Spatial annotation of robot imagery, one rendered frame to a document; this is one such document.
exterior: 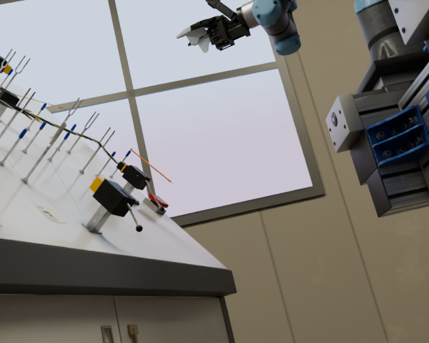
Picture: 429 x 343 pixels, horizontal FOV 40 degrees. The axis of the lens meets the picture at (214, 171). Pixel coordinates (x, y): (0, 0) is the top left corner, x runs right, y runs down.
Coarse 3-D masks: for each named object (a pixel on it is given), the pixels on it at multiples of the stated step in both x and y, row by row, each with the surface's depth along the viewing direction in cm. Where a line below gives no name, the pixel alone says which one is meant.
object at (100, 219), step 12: (108, 180) 116; (96, 192) 115; (108, 192) 114; (120, 192) 113; (108, 204) 114; (120, 204) 113; (132, 204) 117; (96, 216) 116; (108, 216) 117; (132, 216) 114; (96, 228) 116
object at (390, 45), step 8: (384, 32) 137; (392, 32) 136; (376, 40) 138; (384, 40) 137; (392, 40) 135; (400, 40) 135; (368, 48) 143; (376, 48) 138; (384, 48) 136; (392, 48) 134; (400, 48) 133; (408, 48) 133; (416, 48) 133; (376, 56) 138; (384, 56) 136; (392, 56) 133
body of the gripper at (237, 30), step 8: (216, 16) 174; (224, 16) 175; (240, 16) 171; (216, 24) 175; (224, 24) 175; (232, 24) 174; (240, 24) 174; (208, 32) 176; (216, 32) 175; (224, 32) 173; (232, 32) 174; (240, 32) 173; (248, 32) 175; (216, 40) 175; (224, 40) 175; (232, 40) 175; (224, 48) 180
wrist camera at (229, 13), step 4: (208, 0) 177; (212, 0) 177; (216, 0) 176; (220, 0) 179; (208, 4) 178; (212, 4) 177; (216, 4) 176; (220, 4) 176; (216, 8) 176; (220, 8) 176; (224, 8) 175; (228, 8) 175; (224, 12) 175; (228, 12) 175; (232, 12) 174; (228, 16) 175; (232, 16) 174
